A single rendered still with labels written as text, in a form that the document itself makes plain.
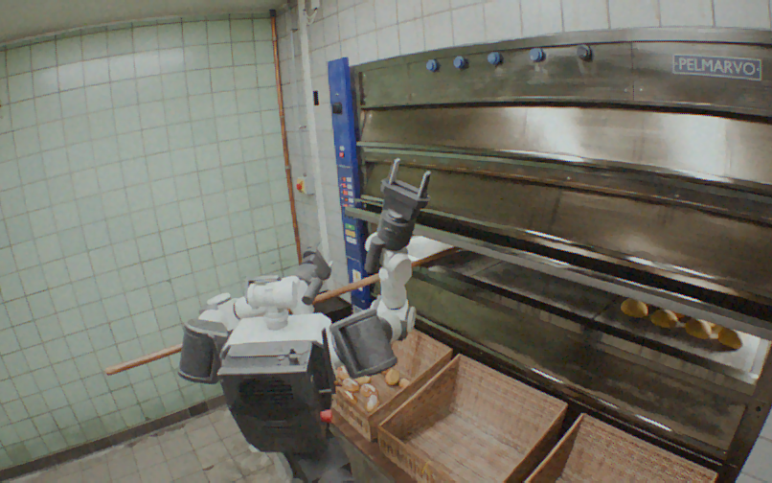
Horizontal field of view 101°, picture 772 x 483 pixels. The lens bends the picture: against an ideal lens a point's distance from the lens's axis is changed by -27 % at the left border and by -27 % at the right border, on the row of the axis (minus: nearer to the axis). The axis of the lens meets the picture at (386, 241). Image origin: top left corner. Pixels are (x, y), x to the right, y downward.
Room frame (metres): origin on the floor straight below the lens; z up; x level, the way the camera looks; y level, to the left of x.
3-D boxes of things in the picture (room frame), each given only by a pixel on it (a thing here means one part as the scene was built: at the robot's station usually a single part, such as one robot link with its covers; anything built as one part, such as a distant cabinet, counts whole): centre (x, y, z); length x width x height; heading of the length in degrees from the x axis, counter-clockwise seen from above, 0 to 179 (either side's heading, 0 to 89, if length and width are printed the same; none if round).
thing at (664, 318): (1.19, -1.16, 1.21); 0.61 x 0.48 x 0.06; 126
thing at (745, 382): (1.41, -0.49, 1.16); 1.80 x 0.06 x 0.04; 36
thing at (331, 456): (0.87, 0.25, 1.00); 0.28 x 0.13 x 0.18; 35
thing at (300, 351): (0.89, 0.28, 1.27); 0.34 x 0.30 x 0.36; 91
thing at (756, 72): (1.42, -0.49, 1.99); 1.80 x 0.08 x 0.21; 36
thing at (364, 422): (1.72, 0.09, 0.72); 0.56 x 0.49 x 0.28; 35
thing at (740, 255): (1.40, -0.47, 1.54); 1.79 x 0.11 x 0.19; 36
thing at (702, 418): (1.40, -0.47, 1.02); 1.79 x 0.11 x 0.19; 36
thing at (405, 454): (1.23, -0.26, 0.72); 0.56 x 0.49 x 0.28; 38
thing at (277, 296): (0.95, 0.28, 1.47); 0.10 x 0.07 x 0.09; 91
